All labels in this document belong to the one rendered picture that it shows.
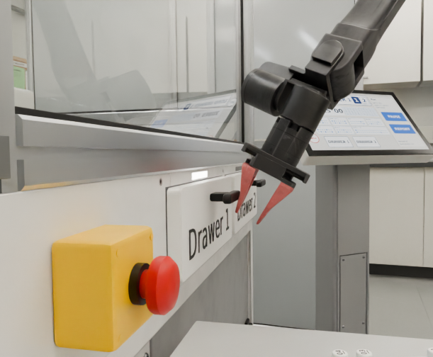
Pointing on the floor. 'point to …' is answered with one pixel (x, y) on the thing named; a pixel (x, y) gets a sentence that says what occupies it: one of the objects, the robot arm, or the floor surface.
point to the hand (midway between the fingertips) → (249, 212)
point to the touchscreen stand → (342, 248)
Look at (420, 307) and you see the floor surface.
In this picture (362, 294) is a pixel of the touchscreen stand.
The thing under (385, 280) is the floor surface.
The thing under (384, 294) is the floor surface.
